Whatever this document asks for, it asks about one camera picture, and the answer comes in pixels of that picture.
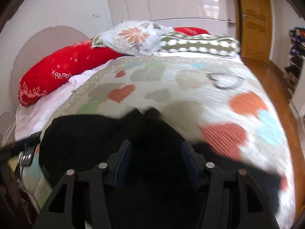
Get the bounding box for cluttered white shelf unit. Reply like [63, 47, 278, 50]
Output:
[283, 27, 305, 101]

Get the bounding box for round beige headboard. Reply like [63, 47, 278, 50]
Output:
[9, 25, 89, 110]

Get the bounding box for wooden door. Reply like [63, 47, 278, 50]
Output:
[240, 0, 272, 62]

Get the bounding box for black pants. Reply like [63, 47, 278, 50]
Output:
[38, 107, 282, 229]

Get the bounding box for green white patterned bolster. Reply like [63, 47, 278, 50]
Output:
[160, 31, 240, 58]

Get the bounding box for red long pillow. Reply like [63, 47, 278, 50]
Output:
[18, 27, 207, 106]

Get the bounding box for white floral pillow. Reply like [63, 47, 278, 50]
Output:
[91, 21, 174, 56]

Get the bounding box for heart pattern quilt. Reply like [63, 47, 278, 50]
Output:
[22, 55, 297, 229]

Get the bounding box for glossy white wardrobe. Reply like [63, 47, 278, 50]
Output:
[108, 0, 235, 34]

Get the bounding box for pink white bed sheet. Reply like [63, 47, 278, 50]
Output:
[14, 60, 113, 139]

